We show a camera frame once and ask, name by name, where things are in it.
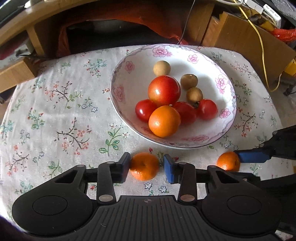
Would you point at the floral white tablecloth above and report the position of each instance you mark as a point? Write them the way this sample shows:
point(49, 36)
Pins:
point(65, 117)

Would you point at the white power strip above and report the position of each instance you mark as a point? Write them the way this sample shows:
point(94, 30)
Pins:
point(264, 9)

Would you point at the white floral ceramic bowl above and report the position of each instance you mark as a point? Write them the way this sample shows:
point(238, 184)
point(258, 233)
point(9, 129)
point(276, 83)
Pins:
point(133, 74)

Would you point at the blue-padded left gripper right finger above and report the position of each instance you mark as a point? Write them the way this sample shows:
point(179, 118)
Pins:
point(184, 174)

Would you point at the wooden TV cabinet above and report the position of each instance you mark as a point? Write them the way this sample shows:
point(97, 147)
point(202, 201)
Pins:
point(41, 24)

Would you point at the brown cardboard panel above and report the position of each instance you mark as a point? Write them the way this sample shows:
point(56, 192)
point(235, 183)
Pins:
point(259, 47)

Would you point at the brown longan fruit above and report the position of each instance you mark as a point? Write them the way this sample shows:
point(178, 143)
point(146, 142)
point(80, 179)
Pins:
point(188, 81)
point(194, 95)
point(162, 68)

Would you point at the red cloth under cabinet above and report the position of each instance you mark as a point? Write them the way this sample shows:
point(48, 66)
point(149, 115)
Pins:
point(100, 25)

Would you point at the red plastic bag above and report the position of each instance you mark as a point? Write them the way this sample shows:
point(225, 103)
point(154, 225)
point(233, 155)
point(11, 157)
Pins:
point(284, 35)

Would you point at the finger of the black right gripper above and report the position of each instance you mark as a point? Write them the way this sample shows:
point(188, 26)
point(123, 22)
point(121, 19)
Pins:
point(248, 176)

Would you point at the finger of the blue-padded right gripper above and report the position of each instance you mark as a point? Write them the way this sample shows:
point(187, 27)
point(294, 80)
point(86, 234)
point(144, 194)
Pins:
point(256, 155)

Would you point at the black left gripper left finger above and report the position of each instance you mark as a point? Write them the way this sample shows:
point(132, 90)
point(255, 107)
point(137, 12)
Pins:
point(109, 173)

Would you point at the round orange mandarin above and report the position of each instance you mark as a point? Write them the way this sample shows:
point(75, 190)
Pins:
point(164, 121)

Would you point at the small red cherry tomato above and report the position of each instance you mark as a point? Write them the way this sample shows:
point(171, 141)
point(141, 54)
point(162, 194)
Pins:
point(144, 109)

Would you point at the large red tomato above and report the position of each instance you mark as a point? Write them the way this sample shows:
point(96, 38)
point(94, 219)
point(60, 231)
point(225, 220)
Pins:
point(164, 90)

